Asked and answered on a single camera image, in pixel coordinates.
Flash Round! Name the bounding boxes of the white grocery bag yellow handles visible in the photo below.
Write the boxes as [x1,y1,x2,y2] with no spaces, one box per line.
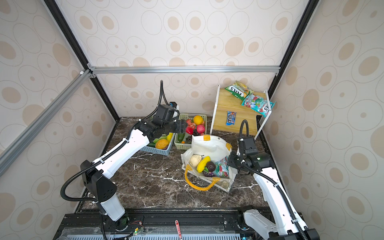
[181,135,238,192]

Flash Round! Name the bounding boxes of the dark passion fruit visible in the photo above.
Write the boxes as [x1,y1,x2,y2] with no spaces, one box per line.
[206,161,216,172]

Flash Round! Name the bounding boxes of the long yellow fruit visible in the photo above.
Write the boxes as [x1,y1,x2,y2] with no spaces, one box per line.
[197,156,211,173]

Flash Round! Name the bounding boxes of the cream garlic bulb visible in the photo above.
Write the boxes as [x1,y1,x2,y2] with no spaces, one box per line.
[189,155,202,168]

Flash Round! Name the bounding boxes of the purple m&m packet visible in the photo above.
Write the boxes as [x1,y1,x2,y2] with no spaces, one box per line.
[203,170,215,178]

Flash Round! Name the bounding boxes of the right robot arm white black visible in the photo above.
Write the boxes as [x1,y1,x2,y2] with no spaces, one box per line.
[229,120,320,240]

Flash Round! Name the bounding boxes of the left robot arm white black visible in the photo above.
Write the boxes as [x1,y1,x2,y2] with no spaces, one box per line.
[60,85,187,222]

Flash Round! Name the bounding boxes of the teal red candy bag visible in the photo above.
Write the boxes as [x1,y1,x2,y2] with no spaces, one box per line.
[242,93,275,117]

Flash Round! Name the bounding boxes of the green candy bag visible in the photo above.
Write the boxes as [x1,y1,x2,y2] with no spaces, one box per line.
[225,81,254,101]

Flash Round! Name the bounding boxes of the yellow corn cob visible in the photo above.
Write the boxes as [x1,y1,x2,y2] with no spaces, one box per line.
[167,133,174,143]

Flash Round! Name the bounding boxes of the red apple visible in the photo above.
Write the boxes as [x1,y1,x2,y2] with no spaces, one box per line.
[186,126,195,136]

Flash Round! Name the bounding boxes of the green plastic basket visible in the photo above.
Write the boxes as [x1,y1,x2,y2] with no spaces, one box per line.
[174,114,207,150]

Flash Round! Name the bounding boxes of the blue plastic basket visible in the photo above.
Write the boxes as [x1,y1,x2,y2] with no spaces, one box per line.
[141,133,175,156]

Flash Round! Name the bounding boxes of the orange fruit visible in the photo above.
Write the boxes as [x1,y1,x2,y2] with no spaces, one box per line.
[193,115,204,126]

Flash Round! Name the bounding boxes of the blue m&m packet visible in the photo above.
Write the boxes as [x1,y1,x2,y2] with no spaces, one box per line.
[226,111,237,126]

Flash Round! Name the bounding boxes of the small wooden side table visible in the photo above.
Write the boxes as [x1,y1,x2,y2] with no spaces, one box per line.
[210,86,272,139]

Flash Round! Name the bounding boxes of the horizontal aluminium bar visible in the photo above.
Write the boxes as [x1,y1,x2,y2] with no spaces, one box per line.
[91,66,280,74]

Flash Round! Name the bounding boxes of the left diagonal aluminium bar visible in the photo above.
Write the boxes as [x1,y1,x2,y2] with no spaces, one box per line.
[1,70,91,175]

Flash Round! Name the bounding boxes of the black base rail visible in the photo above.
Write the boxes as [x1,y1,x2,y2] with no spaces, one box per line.
[53,208,313,240]

